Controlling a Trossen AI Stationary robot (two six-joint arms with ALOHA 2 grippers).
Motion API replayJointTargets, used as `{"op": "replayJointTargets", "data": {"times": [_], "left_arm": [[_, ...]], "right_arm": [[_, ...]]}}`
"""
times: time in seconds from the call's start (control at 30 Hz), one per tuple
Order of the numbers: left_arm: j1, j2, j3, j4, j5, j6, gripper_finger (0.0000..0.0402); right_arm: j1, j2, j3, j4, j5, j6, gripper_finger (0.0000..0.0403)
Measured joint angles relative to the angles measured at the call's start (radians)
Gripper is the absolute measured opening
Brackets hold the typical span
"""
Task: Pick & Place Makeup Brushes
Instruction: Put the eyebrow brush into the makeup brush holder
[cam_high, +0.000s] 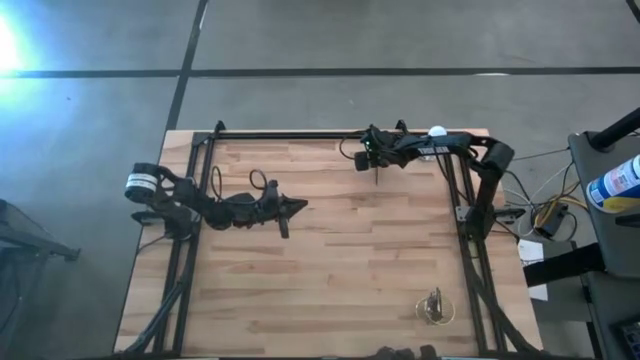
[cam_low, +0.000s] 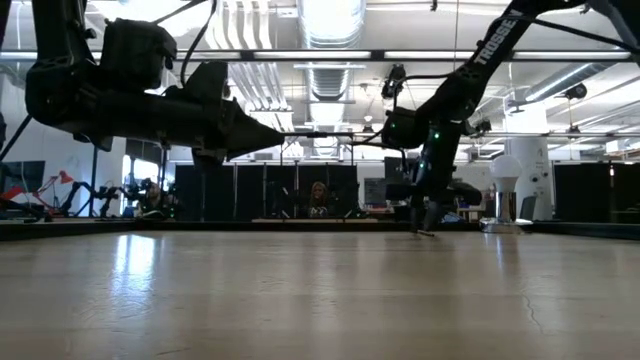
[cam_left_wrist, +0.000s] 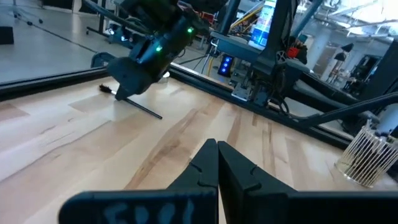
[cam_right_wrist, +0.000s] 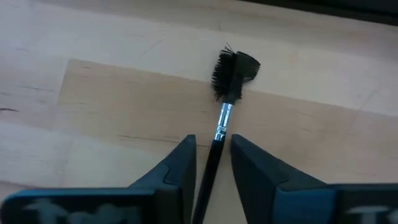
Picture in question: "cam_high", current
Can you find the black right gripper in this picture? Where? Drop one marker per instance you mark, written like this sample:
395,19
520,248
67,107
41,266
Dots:
384,147

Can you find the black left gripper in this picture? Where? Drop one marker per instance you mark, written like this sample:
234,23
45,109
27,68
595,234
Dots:
272,205

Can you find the makeup brush round black head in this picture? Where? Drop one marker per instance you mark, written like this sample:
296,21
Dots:
376,177

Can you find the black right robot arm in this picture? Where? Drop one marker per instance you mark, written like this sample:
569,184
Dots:
487,190

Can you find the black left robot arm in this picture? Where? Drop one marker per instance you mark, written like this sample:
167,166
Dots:
172,197

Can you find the white bulb lamp chrome base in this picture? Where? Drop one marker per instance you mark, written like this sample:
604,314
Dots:
438,131

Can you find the white paper sheet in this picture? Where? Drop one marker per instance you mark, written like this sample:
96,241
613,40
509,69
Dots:
531,252

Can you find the black power box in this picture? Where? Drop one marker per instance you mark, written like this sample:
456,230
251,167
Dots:
550,222

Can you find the black flat bar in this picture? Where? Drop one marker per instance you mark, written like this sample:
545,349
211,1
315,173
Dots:
565,262

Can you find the blue white spray can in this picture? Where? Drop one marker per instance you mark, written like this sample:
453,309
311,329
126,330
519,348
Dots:
615,182

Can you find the black pole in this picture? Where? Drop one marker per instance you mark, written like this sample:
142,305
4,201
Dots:
615,131

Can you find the grey cart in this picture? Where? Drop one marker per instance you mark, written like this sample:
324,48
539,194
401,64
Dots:
615,240

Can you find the black metal stand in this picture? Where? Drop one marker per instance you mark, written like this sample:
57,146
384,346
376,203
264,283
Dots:
45,247

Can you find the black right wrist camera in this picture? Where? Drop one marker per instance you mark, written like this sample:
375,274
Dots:
361,161

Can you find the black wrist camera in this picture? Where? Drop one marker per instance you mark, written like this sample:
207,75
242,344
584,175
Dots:
361,161
284,230

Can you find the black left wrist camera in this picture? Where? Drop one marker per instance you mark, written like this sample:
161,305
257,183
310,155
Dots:
284,230

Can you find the black aluminium table frame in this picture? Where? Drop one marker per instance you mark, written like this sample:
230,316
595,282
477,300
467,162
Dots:
300,135

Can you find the black table-edge mount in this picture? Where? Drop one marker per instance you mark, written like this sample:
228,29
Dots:
400,354

